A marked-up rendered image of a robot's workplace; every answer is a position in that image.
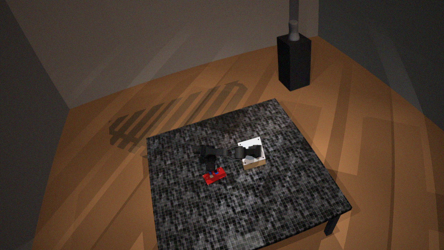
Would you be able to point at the red circuit board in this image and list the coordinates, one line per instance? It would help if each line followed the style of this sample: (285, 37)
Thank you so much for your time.
(213, 176)

